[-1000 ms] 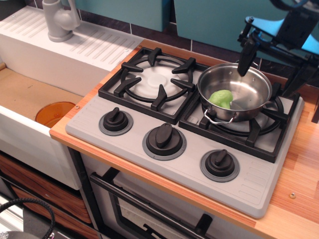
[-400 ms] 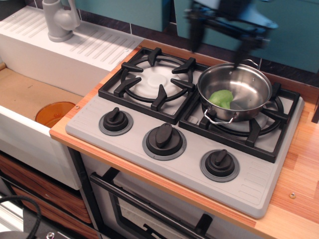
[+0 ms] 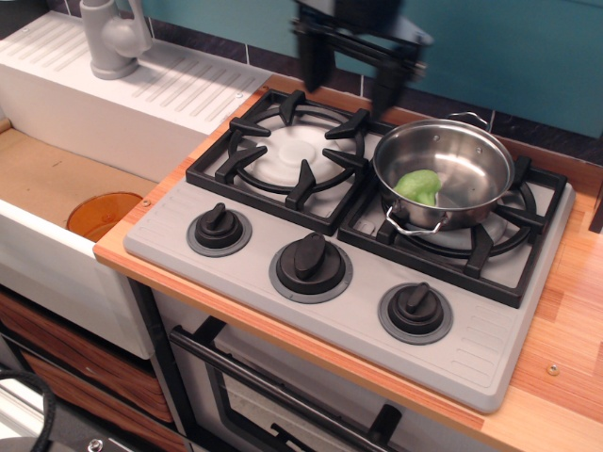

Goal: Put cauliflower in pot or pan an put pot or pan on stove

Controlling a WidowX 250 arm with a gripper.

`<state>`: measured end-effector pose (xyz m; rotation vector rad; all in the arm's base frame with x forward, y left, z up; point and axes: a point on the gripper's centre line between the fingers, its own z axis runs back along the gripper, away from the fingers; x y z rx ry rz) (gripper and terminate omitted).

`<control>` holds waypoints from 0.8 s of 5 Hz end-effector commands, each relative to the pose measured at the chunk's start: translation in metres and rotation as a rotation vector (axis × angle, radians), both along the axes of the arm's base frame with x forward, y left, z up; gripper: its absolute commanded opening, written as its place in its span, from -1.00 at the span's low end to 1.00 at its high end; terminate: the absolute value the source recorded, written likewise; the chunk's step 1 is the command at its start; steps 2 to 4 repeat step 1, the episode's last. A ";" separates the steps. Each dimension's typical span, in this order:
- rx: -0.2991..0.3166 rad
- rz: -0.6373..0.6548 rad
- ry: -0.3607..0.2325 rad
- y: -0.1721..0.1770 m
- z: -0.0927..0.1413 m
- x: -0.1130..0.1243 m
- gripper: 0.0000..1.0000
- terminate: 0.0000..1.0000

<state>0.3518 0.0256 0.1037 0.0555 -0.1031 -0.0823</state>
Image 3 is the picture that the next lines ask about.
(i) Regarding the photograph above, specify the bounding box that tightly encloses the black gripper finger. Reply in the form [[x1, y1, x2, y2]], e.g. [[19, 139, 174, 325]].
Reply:
[[297, 33, 335, 92], [371, 63, 416, 121]]

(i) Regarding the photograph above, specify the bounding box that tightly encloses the orange sink drain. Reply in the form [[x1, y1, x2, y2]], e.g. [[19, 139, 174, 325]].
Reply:
[[67, 192, 142, 242]]

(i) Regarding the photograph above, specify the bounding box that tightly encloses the upper wood drawer front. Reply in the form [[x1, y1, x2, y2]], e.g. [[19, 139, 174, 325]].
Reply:
[[1, 287, 171, 422]]

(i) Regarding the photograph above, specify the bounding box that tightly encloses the teal right wall cabinet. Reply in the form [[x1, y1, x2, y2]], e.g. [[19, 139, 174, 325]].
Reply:
[[329, 0, 603, 138]]

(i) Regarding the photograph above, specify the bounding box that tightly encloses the teal wall cabinet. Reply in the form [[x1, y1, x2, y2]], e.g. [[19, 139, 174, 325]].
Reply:
[[329, 0, 603, 138], [143, 0, 298, 57]]

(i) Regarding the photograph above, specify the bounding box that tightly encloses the wood drawer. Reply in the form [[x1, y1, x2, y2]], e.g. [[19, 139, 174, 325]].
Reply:
[[1, 287, 171, 422], [23, 351, 187, 452]]

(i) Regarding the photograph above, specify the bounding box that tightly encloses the white left burner plate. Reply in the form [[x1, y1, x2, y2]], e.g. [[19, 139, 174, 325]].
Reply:
[[239, 125, 355, 186]]

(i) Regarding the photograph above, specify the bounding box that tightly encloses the brass countertop screw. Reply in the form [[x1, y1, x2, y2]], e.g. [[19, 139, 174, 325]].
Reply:
[[546, 363, 560, 377]]

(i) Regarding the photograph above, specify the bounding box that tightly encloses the white toy sink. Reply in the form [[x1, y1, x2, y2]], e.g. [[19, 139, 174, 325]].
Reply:
[[1, 12, 269, 359]]

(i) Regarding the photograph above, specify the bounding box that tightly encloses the black stove knob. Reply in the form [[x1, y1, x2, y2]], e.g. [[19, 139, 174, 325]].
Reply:
[[269, 233, 353, 304], [378, 282, 453, 346], [187, 202, 253, 258]]

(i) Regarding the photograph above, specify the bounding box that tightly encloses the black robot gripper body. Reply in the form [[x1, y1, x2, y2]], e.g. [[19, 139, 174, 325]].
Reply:
[[293, 1, 433, 76]]

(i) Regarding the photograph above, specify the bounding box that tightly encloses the black braided cable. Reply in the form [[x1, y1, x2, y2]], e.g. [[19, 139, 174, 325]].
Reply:
[[0, 370, 57, 448]]

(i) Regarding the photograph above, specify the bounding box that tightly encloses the black left stove knob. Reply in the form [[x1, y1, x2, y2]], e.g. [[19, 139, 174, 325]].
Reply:
[[187, 202, 253, 258]]

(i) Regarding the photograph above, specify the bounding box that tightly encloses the grey toy stove top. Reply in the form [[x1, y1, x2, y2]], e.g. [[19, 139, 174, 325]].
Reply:
[[122, 122, 577, 415]]

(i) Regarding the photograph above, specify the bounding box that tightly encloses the black burner grate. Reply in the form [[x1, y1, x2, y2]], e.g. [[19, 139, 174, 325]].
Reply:
[[338, 156, 575, 308], [186, 89, 393, 235]]

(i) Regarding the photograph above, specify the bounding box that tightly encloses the black middle stove knob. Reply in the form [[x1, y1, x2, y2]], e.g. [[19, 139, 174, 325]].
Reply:
[[269, 233, 353, 304]]

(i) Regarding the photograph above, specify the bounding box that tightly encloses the stainless steel pot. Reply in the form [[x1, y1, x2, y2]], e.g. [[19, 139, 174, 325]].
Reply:
[[372, 112, 515, 235]]

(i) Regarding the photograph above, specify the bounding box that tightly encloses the green toy cauliflower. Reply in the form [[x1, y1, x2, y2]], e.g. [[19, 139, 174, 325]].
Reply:
[[394, 169, 442, 206]]

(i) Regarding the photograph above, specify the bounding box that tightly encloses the lower wood drawer front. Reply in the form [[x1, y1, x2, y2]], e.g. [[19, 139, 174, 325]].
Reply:
[[23, 351, 187, 452]]

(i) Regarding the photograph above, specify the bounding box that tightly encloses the oven door with handle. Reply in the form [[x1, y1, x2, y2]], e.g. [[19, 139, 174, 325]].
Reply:
[[169, 317, 481, 451]]

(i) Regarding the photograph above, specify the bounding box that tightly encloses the black right burner grate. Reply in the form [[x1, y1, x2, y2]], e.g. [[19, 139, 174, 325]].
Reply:
[[338, 156, 575, 308]]

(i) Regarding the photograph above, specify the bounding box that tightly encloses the black left burner grate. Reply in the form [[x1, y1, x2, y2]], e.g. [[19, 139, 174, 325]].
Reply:
[[186, 89, 393, 235]]

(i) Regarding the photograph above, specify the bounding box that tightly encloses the grey toy faucet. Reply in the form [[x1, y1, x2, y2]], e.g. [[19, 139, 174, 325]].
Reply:
[[80, 0, 153, 80]]

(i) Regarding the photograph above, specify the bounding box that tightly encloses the teal left wall cabinet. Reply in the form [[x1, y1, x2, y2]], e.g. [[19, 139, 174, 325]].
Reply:
[[143, 0, 298, 57]]

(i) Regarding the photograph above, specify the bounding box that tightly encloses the black right stove knob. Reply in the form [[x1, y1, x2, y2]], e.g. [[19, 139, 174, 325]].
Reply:
[[378, 282, 453, 346]]

